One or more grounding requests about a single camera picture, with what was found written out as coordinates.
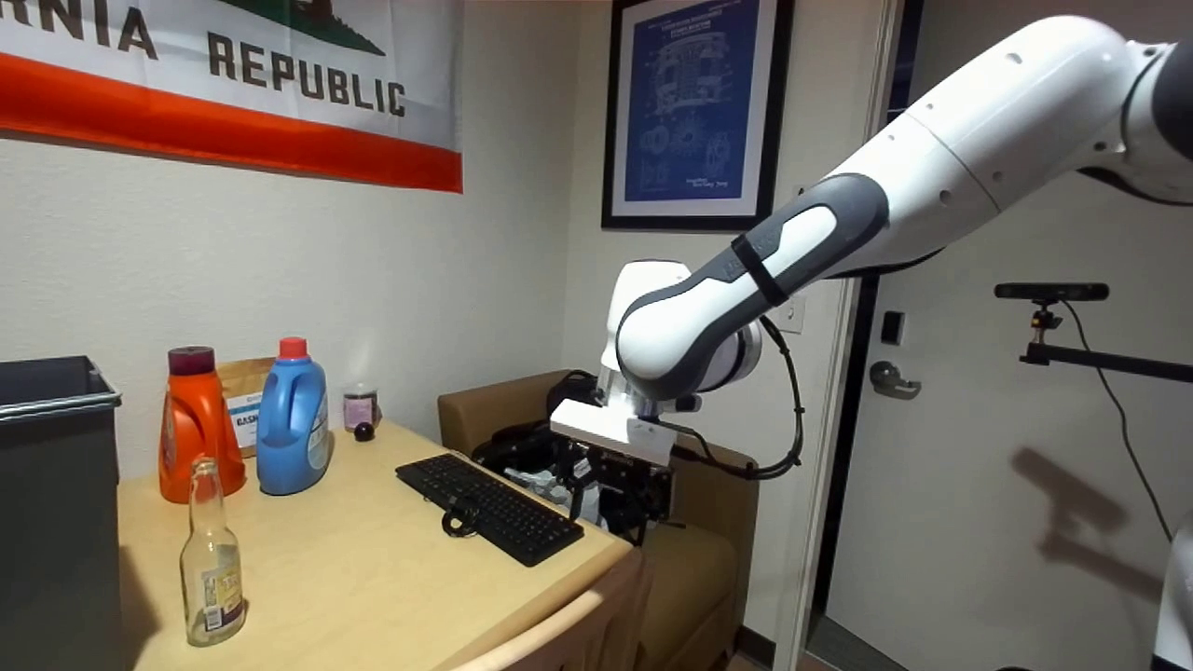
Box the wooden chair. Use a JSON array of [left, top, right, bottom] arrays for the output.
[[447, 550, 654, 671]]

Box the brown armchair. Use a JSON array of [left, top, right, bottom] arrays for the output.
[[437, 370, 761, 671]]

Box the black keyboard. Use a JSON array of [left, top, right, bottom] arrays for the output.
[[394, 453, 586, 568]]

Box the small glass jar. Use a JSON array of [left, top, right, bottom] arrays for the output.
[[341, 383, 380, 432]]

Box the white door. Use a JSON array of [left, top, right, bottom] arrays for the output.
[[824, 0, 1193, 671]]

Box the blue detergent bottle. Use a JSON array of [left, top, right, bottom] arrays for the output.
[[255, 336, 331, 497]]

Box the framed blue poster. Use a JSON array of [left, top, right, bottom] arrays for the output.
[[601, 0, 796, 232]]

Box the brown paper bag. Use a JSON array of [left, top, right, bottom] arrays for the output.
[[216, 358, 278, 459]]

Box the clear glass bottle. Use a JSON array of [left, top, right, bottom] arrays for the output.
[[180, 457, 248, 649]]

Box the orange detergent bottle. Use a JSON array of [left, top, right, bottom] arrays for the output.
[[158, 346, 248, 505]]

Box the grey trash bin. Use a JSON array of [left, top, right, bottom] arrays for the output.
[[0, 355, 125, 671]]

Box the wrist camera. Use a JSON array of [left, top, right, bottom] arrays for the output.
[[550, 398, 678, 468]]

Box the silver door handle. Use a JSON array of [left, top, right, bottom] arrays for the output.
[[869, 360, 923, 401]]

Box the camera on mount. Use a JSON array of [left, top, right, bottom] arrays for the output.
[[993, 281, 1193, 384]]

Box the red and white wall flag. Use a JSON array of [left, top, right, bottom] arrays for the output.
[[0, 0, 465, 195]]

